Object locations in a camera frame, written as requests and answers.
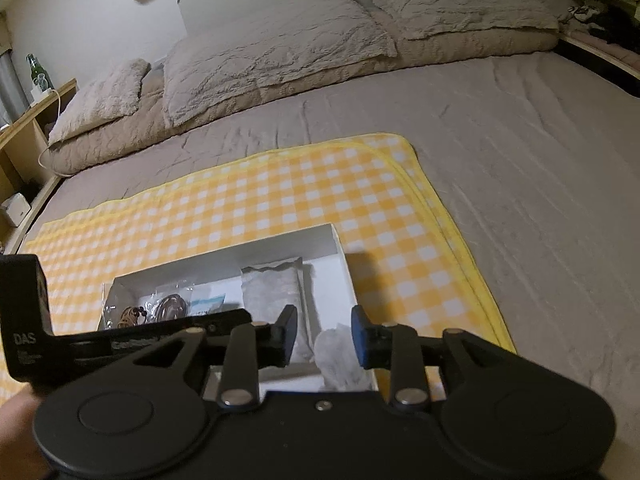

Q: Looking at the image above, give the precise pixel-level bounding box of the large white plastic packet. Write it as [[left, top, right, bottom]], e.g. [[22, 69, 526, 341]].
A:
[[240, 257, 321, 363]]

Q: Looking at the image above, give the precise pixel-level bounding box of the white cardboard box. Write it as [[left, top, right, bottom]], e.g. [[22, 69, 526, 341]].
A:
[[97, 223, 379, 393]]

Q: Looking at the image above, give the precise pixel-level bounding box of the fluffy beige pillow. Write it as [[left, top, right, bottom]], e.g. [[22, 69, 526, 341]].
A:
[[47, 58, 152, 143]]

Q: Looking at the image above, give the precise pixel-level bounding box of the person's left forearm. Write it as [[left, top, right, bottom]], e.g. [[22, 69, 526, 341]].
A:
[[0, 390, 48, 480]]

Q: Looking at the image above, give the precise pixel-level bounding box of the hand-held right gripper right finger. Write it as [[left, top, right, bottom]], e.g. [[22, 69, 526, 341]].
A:
[[350, 304, 501, 406]]

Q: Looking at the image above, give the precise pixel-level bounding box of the grey curtain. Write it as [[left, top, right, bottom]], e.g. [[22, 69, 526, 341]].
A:
[[0, 50, 30, 122]]

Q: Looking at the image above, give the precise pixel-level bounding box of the bag of dark brown cords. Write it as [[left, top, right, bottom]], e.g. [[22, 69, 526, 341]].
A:
[[152, 282, 243, 323]]

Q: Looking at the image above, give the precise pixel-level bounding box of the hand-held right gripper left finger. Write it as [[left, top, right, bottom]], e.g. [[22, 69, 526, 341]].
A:
[[65, 304, 298, 408]]

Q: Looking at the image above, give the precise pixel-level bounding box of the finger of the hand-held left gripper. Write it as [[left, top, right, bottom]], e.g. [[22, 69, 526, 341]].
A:
[[170, 308, 254, 347]]

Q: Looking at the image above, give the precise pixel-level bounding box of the yellow checked blanket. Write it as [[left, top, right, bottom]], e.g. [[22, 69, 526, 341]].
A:
[[0, 132, 517, 411]]

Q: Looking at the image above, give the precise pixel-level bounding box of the small white labelled pouch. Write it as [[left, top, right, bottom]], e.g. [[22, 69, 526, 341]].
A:
[[314, 322, 377, 392]]

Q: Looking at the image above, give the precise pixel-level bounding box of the dark cloth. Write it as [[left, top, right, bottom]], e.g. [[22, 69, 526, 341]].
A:
[[567, 4, 640, 48]]

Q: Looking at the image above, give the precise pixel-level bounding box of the bag of tan beaded cords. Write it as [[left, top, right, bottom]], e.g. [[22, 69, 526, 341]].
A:
[[102, 295, 156, 331]]

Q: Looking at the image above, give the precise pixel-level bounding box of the grey crinkled pillow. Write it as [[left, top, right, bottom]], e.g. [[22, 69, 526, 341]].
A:
[[367, 0, 559, 42], [162, 0, 398, 127]]

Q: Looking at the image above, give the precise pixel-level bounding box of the wooden bedside shelf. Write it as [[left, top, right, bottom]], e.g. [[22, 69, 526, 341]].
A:
[[0, 77, 78, 256]]

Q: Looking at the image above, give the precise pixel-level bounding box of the bed with grey sheet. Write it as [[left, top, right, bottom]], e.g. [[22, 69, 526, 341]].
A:
[[0, 52, 640, 480]]

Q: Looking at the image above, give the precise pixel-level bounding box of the white tissue box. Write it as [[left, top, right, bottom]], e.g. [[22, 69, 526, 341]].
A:
[[0, 195, 34, 227]]

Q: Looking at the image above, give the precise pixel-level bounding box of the white cable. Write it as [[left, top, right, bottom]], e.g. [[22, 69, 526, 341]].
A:
[[37, 89, 65, 167]]

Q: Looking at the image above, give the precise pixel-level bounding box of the green glass bottle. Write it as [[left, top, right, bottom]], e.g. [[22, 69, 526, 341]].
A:
[[26, 53, 49, 92]]

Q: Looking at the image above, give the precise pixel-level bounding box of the beige folded duvet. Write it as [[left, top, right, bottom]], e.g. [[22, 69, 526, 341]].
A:
[[49, 27, 561, 177]]

